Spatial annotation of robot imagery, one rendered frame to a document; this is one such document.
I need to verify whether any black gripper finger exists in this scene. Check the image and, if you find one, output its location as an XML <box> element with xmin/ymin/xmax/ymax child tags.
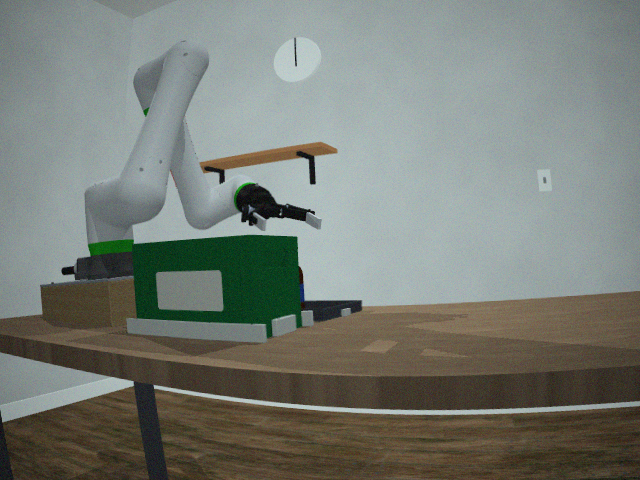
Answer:
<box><xmin>241</xmin><ymin>202</ymin><xmax>266</xmax><ymax>231</ymax></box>
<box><xmin>269</xmin><ymin>202</ymin><xmax>322</xmax><ymax>230</ymax></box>

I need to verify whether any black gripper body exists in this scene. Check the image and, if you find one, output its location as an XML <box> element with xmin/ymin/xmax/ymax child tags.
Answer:
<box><xmin>247</xmin><ymin>191</ymin><xmax>281</xmax><ymax>220</ymax></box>

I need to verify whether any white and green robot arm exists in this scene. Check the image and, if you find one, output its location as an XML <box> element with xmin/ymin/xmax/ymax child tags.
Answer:
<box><xmin>61</xmin><ymin>40</ymin><xmax>271</xmax><ymax>280</ymax></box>

